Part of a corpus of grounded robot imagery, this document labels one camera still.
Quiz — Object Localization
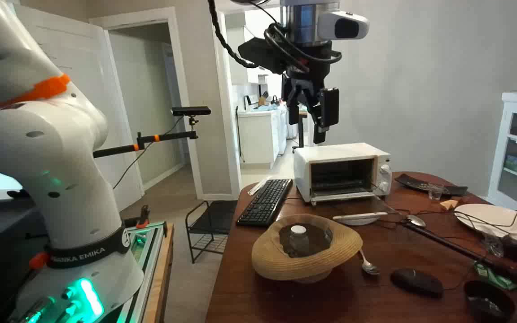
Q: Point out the white flat utensil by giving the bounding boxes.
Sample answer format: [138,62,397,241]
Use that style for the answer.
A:
[330,211,391,229]

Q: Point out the black tripod rod orange clips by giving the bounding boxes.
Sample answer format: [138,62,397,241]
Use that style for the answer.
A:
[91,130,201,162]

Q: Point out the black oval object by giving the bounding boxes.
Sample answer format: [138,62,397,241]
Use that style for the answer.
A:
[388,268,445,301]

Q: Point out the white whiteboard panel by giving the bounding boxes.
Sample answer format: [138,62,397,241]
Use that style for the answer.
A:
[14,4,147,213]

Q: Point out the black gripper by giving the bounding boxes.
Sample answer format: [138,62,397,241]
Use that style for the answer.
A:
[280,60,341,146]

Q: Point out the small tan object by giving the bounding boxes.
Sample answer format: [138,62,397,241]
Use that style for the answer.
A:
[438,198,461,214]

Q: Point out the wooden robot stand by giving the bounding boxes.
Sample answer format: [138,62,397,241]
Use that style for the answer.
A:
[117,220,178,323]

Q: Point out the wooden bowl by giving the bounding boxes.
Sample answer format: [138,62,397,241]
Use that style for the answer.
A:
[249,213,364,286]

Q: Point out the black stereo camera bar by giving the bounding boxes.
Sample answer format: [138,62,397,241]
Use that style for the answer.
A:
[169,105,214,119]

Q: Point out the white toaster oven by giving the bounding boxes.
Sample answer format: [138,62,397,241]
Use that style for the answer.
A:
[292,141,393,209]

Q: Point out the black metal chair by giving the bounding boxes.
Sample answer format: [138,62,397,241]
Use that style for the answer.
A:
[183,200,240,266]

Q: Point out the white kitchen counter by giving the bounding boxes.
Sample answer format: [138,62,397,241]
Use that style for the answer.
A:
[235,103,291,171]

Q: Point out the small drinking glass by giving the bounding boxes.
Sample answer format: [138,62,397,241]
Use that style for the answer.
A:
[427,184,447,204]

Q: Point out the small shiny glass cup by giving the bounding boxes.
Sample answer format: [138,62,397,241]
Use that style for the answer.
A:
[483,232,506,261]

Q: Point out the long black rod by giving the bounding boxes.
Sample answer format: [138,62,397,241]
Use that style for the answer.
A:
[397,220,517,297]

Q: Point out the black computer keyboard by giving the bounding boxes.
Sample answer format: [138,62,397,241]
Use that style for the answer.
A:
[233,179,294,231]

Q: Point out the silver metal spoon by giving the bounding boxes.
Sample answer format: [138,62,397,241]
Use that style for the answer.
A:
[357,249,382,279]
[382,202,429,231]

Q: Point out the black flat tray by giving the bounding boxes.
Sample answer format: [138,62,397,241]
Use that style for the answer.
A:
[393,173,470,200]

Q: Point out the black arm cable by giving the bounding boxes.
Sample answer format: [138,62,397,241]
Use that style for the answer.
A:
[205,0,345,73]

